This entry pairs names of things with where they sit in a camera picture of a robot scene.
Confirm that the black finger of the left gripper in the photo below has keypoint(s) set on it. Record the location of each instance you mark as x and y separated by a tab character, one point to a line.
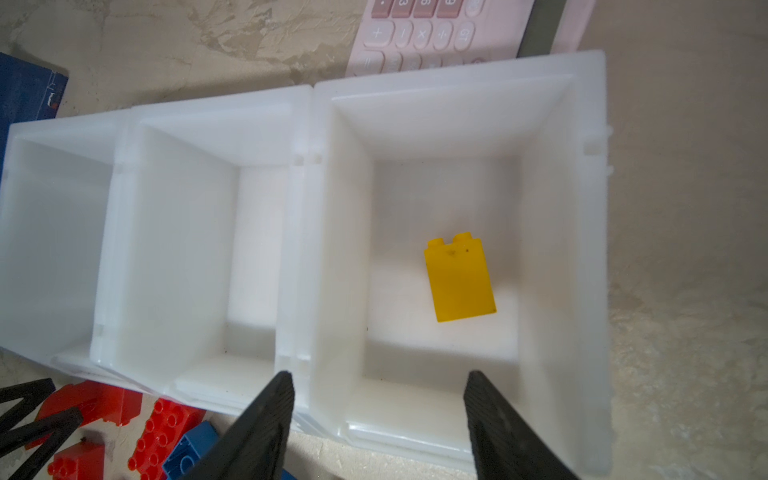
28	396
53	430

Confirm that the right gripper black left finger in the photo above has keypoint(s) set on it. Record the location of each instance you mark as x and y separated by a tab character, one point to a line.
255	445

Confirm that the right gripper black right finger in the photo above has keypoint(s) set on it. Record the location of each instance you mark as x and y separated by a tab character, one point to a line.
503	445

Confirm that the red lego small brick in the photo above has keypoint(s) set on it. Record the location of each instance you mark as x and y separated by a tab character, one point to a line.
82	461

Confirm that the yellow lego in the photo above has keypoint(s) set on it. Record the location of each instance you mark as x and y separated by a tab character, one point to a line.
459	279

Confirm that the red lego square brick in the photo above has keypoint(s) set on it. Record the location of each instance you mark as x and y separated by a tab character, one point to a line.
95	401

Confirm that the blue lego hollow brick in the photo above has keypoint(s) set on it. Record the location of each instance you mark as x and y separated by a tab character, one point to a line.
192	446

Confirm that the red lego eight-stud brick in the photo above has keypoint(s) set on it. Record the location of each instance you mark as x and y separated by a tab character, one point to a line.
168	422

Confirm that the middle white plastic bin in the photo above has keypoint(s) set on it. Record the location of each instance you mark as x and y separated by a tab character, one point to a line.
200	245

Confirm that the white plastic bin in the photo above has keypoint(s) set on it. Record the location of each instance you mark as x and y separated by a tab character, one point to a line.
200	245
455	220
54	195

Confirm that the left white plastic bin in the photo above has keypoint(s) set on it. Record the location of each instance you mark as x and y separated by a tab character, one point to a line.
54	195

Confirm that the right white plastic bin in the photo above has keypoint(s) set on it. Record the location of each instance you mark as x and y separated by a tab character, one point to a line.
455	220

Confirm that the blue book yellow label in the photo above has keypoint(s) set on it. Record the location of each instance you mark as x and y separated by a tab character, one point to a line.
28	92

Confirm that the pink calculator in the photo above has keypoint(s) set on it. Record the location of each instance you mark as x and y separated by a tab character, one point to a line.
406	35

